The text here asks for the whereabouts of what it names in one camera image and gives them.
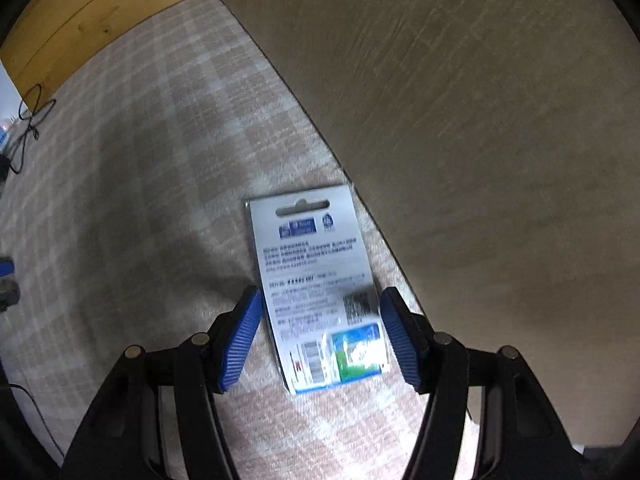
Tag blue white blister card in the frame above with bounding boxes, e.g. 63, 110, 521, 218
246, 184, 388, 394

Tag beige wooden cabinet panel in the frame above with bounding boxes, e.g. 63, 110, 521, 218
222, 0, 639, 445

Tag pine wood board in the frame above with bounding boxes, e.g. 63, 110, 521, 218
1, 0, 183, 106

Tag black thin cable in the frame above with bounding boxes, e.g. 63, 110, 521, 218
6, 83, 58, 175

